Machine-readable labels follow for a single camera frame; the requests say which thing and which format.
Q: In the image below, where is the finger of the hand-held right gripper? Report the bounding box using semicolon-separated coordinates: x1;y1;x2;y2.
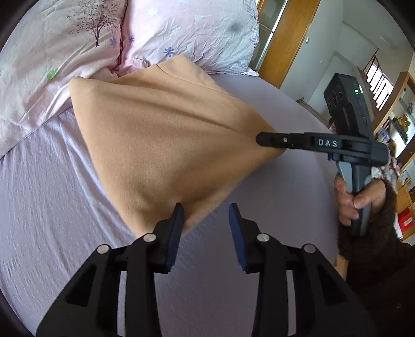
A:
256;131;391;167

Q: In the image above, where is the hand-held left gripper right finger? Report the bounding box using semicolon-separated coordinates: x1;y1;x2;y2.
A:
228;203;381;337

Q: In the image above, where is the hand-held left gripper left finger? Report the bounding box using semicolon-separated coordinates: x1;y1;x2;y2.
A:
36;203;185;337

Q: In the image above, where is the tan fleece garment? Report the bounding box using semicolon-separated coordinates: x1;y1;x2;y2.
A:
69;54;286;237

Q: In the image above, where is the person's right forearm brown sleeve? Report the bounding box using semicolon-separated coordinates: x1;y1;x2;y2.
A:
336;179;415;337

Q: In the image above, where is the person's right hand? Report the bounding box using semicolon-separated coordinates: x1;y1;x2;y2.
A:
334;174;387;228

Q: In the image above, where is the window with grille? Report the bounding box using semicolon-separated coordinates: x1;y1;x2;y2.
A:
364;48;395;111

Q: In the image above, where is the wooden display shelf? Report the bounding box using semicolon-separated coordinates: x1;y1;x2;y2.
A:
372;71;415;242

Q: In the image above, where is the bed with lavender sheet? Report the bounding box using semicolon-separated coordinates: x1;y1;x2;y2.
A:
0;73;342;337

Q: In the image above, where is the red box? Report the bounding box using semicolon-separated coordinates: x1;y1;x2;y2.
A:
399;212;414;232

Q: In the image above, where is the pink floral pillow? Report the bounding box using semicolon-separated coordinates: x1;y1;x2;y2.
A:
122;0;260;77
0;0;131;160

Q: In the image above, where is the pink floral pillow left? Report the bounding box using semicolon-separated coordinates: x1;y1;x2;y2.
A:
0;0;131;160

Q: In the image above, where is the wooden door frame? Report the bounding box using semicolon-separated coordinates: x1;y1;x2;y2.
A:
256;0;322;89

